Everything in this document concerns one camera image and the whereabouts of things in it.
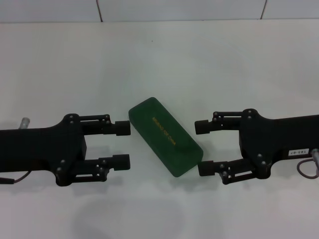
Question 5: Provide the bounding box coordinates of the green glasses case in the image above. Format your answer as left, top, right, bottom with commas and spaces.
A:
128, 97, 204, 178

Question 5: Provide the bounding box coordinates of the silver connector post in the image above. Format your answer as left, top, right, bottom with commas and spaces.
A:
311, 148, 319, 175
19, 117, 31, 130

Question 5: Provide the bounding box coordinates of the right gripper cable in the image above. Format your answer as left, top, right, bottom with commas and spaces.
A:
297, 159, 319, 180

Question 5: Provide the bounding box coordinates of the silver right connector post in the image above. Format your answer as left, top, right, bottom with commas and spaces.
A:
311, 148, 319, 175

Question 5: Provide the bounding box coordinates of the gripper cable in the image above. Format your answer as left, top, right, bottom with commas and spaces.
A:
0, 170, 32, 185
297, 159, 319, 180

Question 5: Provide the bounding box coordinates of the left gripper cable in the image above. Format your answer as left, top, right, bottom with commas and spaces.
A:
0, 170, 32, 185

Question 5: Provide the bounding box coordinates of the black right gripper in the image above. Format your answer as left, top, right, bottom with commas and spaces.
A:
194, 108, 319, 185

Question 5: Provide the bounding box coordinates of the silver left connector post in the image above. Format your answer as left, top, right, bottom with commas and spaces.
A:
19, 117, 31, 130

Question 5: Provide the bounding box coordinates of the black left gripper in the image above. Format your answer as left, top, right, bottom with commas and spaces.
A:
0, 113, 87, 187

